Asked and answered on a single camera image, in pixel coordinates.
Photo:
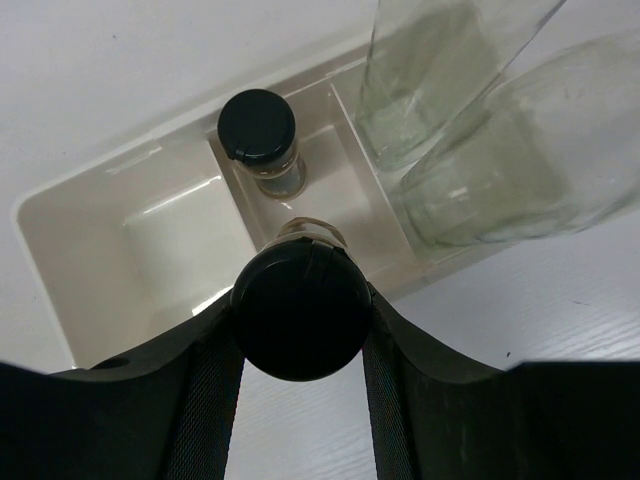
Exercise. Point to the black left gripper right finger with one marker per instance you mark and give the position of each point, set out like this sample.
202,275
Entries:
436,413

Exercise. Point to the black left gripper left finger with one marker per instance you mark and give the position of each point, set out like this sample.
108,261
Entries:
162,410

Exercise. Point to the spice jar black lid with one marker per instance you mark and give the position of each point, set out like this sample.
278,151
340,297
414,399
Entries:
302,308
257,131

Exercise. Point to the glass oil bottle gold spout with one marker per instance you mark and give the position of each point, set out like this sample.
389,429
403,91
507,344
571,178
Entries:
554,150

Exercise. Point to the white three-compartment organizer tray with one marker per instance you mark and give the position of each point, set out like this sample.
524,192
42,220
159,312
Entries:
157,229

